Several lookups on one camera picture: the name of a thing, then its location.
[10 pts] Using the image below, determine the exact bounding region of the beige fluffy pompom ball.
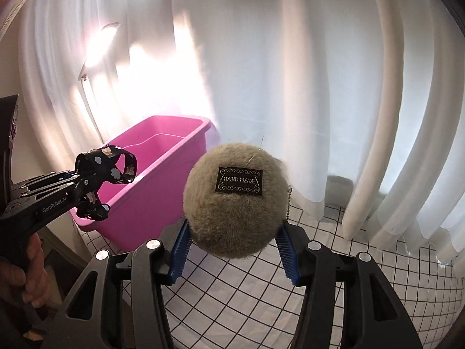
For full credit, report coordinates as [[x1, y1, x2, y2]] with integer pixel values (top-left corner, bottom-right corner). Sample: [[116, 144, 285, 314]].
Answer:
[[183, 143, 289, 259]]

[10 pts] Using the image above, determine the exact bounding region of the pink plastic bin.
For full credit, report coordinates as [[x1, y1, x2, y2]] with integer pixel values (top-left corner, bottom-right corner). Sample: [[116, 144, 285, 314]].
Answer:
[[70, 116, 211, 251]]

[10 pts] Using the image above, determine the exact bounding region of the white curtain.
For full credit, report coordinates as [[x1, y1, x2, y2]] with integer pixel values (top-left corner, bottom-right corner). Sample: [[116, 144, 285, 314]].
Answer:
[[19, 0, 464, 273]]

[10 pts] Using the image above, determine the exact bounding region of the person's left hand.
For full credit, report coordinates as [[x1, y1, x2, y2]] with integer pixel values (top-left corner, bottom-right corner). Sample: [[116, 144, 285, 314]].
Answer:
[[1, 233, 51, 308]]

